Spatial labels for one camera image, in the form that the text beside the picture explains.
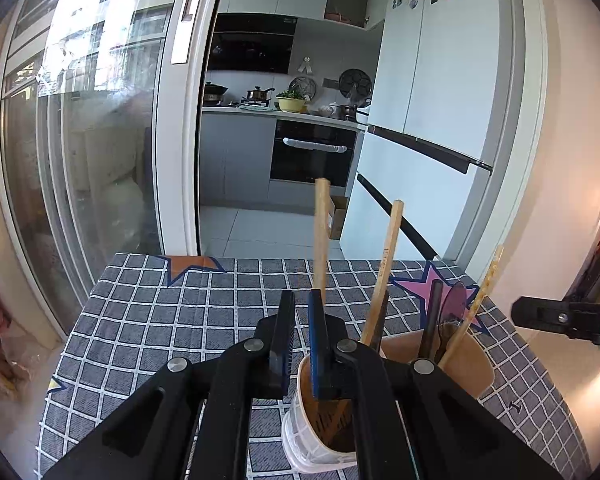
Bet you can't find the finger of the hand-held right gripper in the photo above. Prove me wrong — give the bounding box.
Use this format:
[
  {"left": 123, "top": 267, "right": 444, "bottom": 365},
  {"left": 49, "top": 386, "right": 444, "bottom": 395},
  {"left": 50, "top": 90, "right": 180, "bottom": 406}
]
[{"left": 511, "top": 297, "right": 600, "bottom": 347}]

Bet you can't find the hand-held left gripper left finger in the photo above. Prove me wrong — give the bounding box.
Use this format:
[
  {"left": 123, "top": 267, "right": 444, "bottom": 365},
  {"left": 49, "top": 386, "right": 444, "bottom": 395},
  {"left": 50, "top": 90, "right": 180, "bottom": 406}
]
[{"left": 42, "top": 289, "right": 297, "bottom": 480}]

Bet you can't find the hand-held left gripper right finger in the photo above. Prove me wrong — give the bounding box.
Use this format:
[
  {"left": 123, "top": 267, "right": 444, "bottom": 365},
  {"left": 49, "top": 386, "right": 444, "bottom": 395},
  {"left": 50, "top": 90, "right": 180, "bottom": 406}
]
[{"left": 307, "top": 287, "right": 566, "bottom": 480}]

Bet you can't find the wooden chopstick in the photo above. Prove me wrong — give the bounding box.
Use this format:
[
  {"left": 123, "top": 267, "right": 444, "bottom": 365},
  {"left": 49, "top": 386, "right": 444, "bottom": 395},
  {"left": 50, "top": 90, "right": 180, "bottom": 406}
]
[
  {"left": 437, "top": 245, "right": 505, "bottom": 369},
  {"left": 314, "top": 178, "right": 331, "bottom": 293},
  {"left": 359, "top": 200, "right": 405, "bottom": 349}
]

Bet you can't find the beige plastic utensil holder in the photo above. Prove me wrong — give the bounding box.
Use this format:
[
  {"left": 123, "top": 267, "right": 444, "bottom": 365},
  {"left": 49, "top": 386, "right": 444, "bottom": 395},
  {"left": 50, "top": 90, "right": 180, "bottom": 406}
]
[{"left": 281, "top": 330, "right": 496, "bottom": 474}]

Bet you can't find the black handled spoon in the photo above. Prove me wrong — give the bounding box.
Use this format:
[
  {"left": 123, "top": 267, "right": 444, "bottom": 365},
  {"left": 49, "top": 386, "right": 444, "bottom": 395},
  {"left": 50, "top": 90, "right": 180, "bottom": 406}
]
[
  {"left": 439, "top": 281, "right": 470, "bottom": 356},
  {"left": 419, "top": 280, "right": 445, "bottom": 364}
]

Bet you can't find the checked star print tablecloth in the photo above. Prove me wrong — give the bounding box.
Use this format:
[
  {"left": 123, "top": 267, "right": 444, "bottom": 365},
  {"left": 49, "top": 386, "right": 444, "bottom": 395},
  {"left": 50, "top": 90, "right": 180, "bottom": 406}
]
[{"left": 35, "top": 252, "right": 592, "bottom": 480}]

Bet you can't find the cardboard box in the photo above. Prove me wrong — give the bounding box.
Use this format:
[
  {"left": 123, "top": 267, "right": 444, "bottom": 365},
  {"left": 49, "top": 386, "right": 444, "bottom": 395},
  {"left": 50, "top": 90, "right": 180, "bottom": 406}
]
[{"left": 329, "top": 195, "right": 350, "bottom": 241}]

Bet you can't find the black built-in oven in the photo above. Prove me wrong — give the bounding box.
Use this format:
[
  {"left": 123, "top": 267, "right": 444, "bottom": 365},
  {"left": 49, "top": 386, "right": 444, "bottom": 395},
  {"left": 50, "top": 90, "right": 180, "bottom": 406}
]
[{"left": 269, "top": 119, "right": 359, "bottom": 187}]

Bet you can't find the grey base cabinet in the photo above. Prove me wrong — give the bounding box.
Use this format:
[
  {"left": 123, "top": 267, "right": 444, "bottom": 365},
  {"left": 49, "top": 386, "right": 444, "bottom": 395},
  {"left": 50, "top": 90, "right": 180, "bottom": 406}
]
[{"left": 199, "top": 110, "right": 276, "bottom": 207}]

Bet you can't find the white refrigerator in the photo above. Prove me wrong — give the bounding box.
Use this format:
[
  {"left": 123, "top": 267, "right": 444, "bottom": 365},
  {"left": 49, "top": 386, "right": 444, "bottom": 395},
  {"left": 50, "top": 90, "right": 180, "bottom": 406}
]
[{"left": 339, "top": 0, "right": 518, "bottom": 262}]

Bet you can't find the dark cooking pot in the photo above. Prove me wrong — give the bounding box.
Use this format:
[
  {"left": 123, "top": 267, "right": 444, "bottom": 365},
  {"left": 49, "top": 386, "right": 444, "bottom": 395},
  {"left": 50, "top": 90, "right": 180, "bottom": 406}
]
[{"left": 246, "top": 86, "right": 276, "bottom": 106}]

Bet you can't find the round patterned plate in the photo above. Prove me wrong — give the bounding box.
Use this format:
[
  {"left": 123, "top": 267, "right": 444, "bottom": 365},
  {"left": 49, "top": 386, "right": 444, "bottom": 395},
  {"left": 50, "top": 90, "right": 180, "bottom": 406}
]
[{"left": 288, "top": 76, "right": 318, "bottom": 102}]

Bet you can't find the sliding glass door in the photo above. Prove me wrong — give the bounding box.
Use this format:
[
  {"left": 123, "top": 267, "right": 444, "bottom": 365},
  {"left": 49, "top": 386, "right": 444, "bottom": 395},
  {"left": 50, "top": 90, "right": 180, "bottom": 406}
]
[{"left": 0, "top": 0, "right": 231, "bottom": 333}]

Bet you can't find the black range hood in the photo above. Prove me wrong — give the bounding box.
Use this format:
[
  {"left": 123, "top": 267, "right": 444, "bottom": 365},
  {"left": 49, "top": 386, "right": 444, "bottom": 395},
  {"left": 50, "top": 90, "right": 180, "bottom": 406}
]
[{"left": 205, "top": 13, "right": 299, "bottom": 75}]

